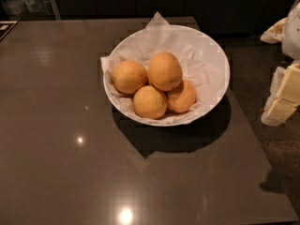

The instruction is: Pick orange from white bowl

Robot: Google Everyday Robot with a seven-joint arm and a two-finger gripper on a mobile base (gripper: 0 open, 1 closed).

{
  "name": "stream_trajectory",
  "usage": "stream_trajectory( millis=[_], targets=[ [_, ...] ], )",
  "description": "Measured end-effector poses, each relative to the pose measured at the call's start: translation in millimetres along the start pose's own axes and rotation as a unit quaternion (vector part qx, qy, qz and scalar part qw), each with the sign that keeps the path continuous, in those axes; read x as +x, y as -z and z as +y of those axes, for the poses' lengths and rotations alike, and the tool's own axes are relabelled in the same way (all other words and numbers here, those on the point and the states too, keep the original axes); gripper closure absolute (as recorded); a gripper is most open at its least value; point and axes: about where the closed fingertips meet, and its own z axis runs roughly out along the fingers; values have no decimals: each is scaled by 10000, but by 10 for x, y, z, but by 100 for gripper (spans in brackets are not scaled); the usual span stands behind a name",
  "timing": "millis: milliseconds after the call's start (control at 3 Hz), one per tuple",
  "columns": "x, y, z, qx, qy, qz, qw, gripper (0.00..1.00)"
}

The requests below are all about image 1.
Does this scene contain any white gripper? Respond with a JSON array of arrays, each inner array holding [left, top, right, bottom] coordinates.
[[260, 3, 300, 127]]

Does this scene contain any orange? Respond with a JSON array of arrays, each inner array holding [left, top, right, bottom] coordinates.
[[112, 60, 148, 95], [167, 80, 197, 113], [133, 85, 168, 119], [148, 52, 183, 92]]

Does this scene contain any white bowl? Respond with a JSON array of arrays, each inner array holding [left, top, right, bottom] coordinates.
[[102, 24, 232, 128]]

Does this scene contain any white paper liner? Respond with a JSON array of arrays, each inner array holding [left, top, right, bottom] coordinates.
[[99, 11, 227, 126]]

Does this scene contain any background shelf with containers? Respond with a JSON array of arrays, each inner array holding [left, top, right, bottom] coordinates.
[[0, 0, 60, 21]]

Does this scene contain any dark tray at table edge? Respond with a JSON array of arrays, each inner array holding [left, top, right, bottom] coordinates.
[[0, 21, 18, 41]]

